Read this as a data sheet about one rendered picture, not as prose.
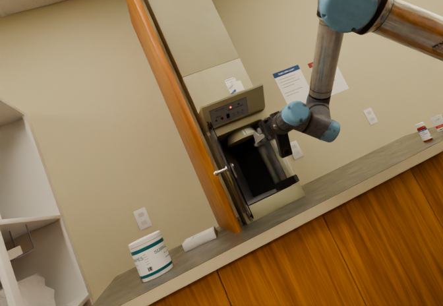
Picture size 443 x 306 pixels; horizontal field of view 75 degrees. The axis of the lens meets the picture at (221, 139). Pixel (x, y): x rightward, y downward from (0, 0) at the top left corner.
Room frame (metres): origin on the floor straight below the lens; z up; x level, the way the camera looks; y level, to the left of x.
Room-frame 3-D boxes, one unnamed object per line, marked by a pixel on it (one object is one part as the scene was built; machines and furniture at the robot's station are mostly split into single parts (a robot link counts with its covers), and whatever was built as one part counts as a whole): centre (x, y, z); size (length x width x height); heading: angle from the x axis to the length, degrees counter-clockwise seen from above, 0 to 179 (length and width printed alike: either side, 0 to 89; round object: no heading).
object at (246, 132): (1.51, -0.10, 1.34); 0.18 x 0.18 x 0.05
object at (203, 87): (1.53, -0.08, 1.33); 0.32 x 0.25 x 0.77; 103
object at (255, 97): (1.35, -0.12, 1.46); 0.32 x 0.11 x 0.10; 103
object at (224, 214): (1.51, 0.15, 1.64); 0.49 x 0.03 x 1.40; 13
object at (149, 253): (1.17, 0.44, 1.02); 0.13 x 0.13 x 0.15
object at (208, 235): (1.44, 0.29, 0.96); 0.16 x 0.12 x 0.04; 92
